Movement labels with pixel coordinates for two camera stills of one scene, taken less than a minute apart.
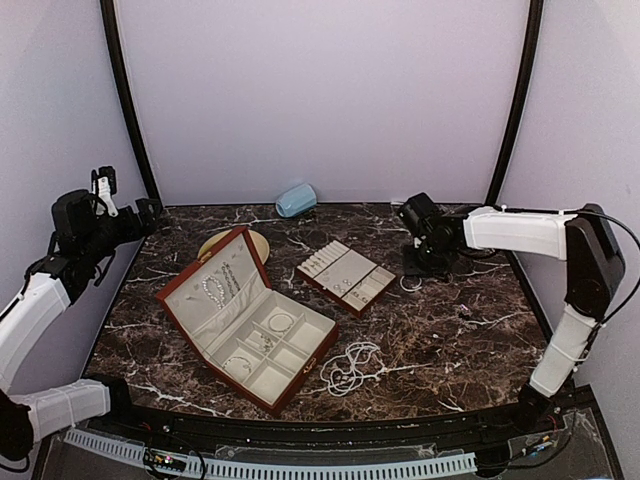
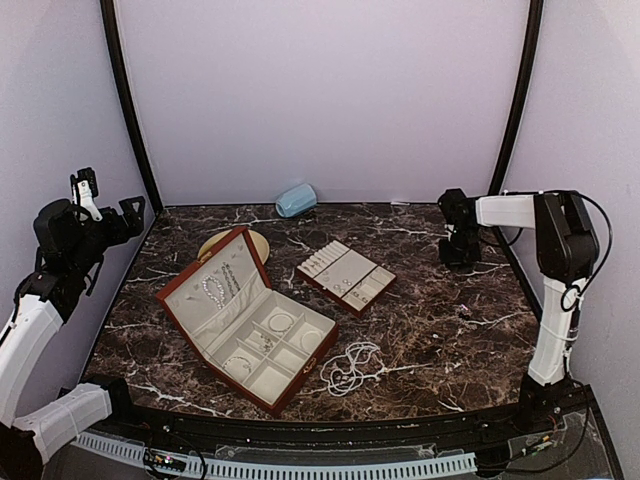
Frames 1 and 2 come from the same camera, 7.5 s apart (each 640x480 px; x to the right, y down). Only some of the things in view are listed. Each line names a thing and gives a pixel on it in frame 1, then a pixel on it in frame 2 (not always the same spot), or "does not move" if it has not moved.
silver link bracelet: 245,365 does not move
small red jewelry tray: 348,276 does not move
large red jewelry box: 256,341 does not move
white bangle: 414,288 to 302,340
